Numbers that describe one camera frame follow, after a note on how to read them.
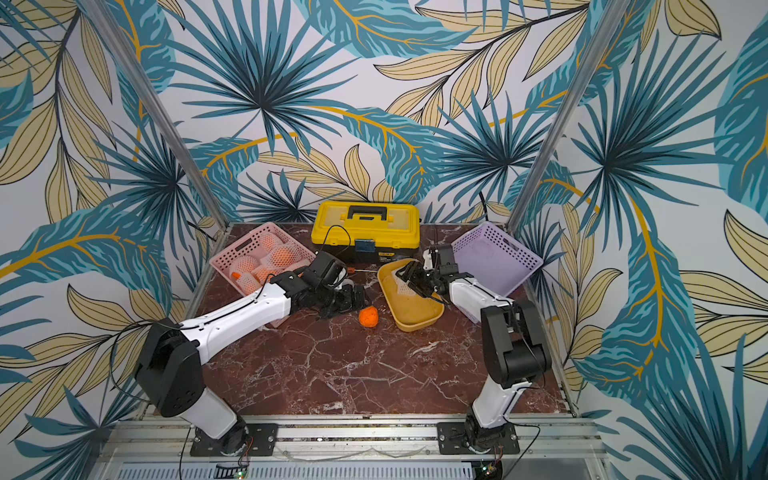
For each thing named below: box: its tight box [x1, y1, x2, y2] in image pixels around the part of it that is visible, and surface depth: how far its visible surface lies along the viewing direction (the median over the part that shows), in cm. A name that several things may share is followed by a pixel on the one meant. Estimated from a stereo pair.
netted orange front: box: [231, 265, 278, 295], surface depth 99 cm
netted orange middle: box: [266, 246, 303, 269], surface depth 103 cm
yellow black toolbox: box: [311, 201, 421, 264], surface depth 99 cm
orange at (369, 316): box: [359, 306, 379, 328], surface depth 92 cm
